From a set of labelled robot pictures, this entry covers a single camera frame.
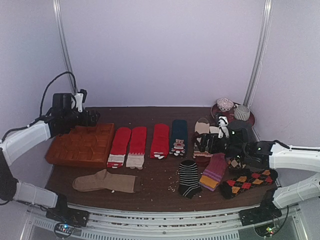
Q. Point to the black thin striped sock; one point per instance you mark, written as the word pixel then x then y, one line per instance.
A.
pixel 188 179

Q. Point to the red sock white cuff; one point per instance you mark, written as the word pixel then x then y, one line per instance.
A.
pixel 119 147

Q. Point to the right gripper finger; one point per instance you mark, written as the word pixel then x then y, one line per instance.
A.
pixel 203 139
pixel 210 148

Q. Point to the red plate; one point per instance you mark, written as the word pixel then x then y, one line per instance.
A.
pixel 230 114

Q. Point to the beige striped sock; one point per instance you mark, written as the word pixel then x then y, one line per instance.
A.
pixel 201 127

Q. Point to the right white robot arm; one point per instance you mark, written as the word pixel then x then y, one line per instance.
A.
pixel 289 157

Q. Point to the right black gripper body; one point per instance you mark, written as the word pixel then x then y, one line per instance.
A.
pixel 208 142

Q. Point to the right aluminium frame post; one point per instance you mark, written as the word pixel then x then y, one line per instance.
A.
pixel 260 51

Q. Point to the black red argyle sock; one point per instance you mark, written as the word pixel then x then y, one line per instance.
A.
pixel 246 181

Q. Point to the patterned white bowl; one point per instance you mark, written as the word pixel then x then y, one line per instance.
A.
pixel 224 104

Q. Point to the dark green reindeer sock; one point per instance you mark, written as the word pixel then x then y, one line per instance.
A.
pixel 178 145

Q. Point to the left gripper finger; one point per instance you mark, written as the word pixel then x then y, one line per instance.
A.
pixel 95 118
pixel 88 118

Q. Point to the tan sock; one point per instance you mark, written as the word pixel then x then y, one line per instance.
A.
pixel 104 180

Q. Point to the brown argyle sock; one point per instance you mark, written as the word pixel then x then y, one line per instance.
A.
pixel 236 165

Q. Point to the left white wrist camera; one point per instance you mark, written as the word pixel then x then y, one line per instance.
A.
pixel 78 100

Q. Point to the orange compartment organizer tray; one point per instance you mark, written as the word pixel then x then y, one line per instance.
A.
pixel 86 147

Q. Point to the red folded sock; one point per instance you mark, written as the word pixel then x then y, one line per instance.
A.
pixel 160 142

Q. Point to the red sock beige cuff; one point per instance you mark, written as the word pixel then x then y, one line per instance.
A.
pixel 137 148

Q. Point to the purple magenta sock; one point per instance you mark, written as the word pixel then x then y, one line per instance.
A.
pixel 214 172

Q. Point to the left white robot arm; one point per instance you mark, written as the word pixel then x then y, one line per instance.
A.
pixel 13 145

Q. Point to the striped grey cup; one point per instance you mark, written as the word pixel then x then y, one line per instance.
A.
pixel 242 112

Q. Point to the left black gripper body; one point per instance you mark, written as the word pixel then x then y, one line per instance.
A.
pixel 70 121

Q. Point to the small cream sock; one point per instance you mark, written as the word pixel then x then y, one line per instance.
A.
pixel 214 129

